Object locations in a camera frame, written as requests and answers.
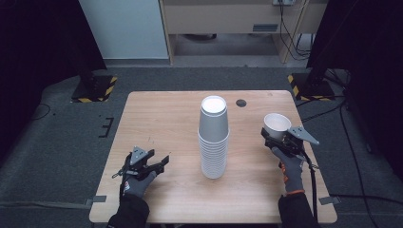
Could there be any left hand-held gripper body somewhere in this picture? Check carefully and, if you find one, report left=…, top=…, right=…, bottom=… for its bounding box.
left=122, top=145, right=160, bottom=181

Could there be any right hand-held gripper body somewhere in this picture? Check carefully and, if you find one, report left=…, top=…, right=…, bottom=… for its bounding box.
left=269, top=125, right=320, bottom=157

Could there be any single white paper cup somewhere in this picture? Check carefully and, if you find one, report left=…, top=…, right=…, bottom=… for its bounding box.
left=263, top=112, right=293, bottom=141

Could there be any stack of white paper cups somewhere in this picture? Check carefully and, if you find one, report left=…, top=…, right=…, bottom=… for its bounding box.
left=198, top=95, right=230, bottom=181

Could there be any person's left hand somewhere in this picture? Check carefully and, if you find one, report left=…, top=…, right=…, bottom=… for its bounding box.
left=122, top=170, right=159, bottom=199

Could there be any person's right hand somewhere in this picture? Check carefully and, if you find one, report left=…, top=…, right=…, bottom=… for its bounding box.
left=271, top=147, right=306, bottom=196

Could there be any grey tape piece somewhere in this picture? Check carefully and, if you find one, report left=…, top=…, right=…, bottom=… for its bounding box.
left=85, top=195, right=107, bottom=207
left=317, top=196, right=342, bottom=206

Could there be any striped black stand base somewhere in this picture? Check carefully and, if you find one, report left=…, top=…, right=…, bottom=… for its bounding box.
left=287, top=73, right=336, bottom=103
left=70, top=74, right=118, bottom=104

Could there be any grey desk label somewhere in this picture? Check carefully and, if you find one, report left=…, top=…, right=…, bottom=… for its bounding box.
left=252, top=23, right=279, bottom=33

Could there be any dark curtain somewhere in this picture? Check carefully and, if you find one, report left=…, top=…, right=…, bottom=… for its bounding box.
left=0, top=0, right=107, bottom=160
left=306, top=0, right=403, bottom=181

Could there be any white cabinet panel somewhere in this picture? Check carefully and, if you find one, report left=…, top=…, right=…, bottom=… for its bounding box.
left=78, top=0, right=169, bottom=60

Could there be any light wooden desk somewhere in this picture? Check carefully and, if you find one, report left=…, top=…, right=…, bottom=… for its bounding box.
left=159, top=0, right=327, bottom=65

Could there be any left hand-held gripper cable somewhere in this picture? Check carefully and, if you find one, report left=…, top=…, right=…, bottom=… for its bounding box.
left=111, top=169, right=126, bottom=205

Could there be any hand-held gripper cable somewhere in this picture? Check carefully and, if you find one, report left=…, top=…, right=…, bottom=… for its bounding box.
left=111, top=169, right=126, bottom=205
left=299, top=150, right=319, bottom=224

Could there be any right hand-held gripper cable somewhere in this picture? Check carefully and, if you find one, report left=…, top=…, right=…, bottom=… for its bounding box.
left=299, top=150, right=319, bottom=224

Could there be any long black floor cable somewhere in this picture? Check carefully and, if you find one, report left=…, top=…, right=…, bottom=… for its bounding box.
left=339, top=103, right=373, bottom=228

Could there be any bundle of black desk cables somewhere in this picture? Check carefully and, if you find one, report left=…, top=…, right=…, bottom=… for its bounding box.
left=278, top=0, right=315, bottom=62

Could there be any thin looped floor cable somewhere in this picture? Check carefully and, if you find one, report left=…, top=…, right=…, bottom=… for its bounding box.
left=29, top=103, right=51, bottom=122

